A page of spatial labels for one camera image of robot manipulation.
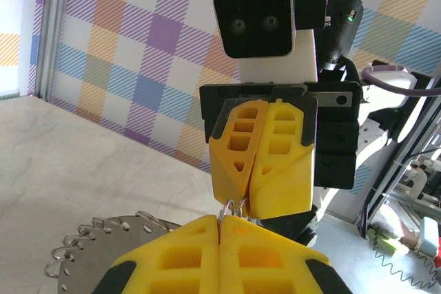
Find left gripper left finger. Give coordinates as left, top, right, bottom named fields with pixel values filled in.
left=98, top=214, right=221, bottom=294

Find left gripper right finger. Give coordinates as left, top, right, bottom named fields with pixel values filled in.
left=219, top=216, right=349, bottom=294

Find green plastic object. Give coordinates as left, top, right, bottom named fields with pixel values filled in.
left=367, top=227, right=402, bottom=259

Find light blue box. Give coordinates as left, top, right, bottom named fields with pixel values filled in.
left=418, top=216, right=441, bottom=257

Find black coiled cord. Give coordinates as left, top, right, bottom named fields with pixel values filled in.
left=373, top=249, right=441, bottom=290

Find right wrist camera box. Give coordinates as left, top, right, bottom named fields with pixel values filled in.
left=212, top=0, right=298, bottom=59

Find aluminium frame post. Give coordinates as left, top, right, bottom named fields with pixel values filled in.
left=34, top=0, right=69, bottom=101

